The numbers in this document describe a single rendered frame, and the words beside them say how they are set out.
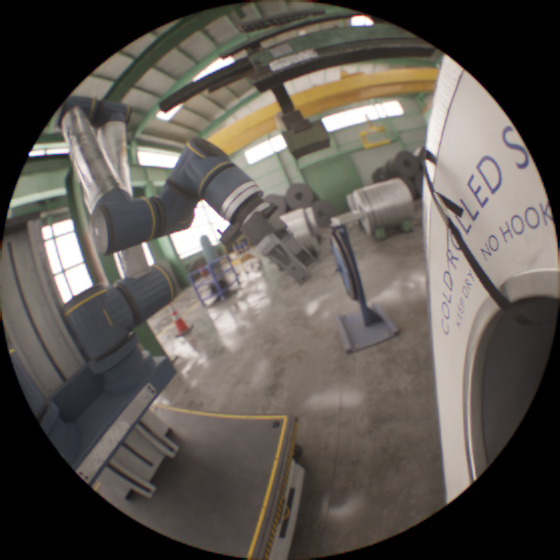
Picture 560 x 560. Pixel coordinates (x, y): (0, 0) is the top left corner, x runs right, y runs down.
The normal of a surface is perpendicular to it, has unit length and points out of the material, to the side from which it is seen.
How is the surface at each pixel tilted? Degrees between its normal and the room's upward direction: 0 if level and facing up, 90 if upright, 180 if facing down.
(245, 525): 0
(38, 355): 90
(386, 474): 0
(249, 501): 0
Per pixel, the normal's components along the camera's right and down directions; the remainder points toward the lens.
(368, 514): -0.37, -0.89
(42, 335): 0.91, -0.29
